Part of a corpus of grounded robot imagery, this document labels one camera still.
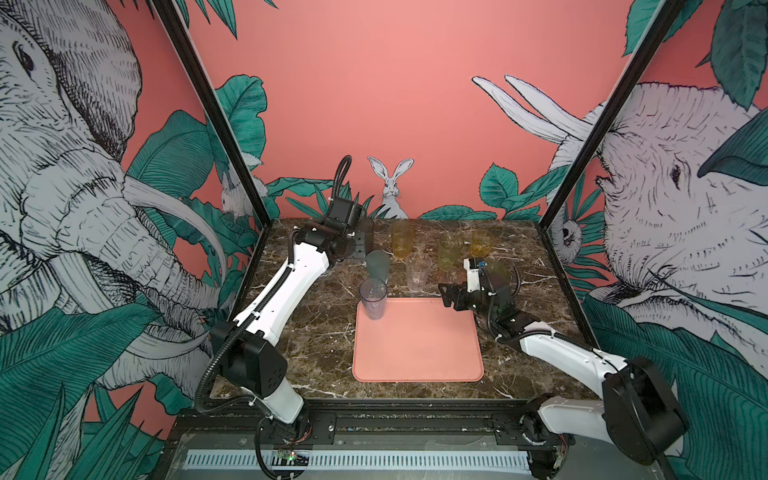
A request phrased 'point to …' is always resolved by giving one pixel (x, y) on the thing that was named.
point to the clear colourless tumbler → (418, 265)
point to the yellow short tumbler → (481, 242)
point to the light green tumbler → (449, 255)
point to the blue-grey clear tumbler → (373, 294)
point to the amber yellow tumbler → (402, 238)
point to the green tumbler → (498, 272)
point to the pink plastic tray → (417, 340)
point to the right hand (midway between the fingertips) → (446, 281)
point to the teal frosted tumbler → (378, 264)
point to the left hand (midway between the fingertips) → (354, 240)
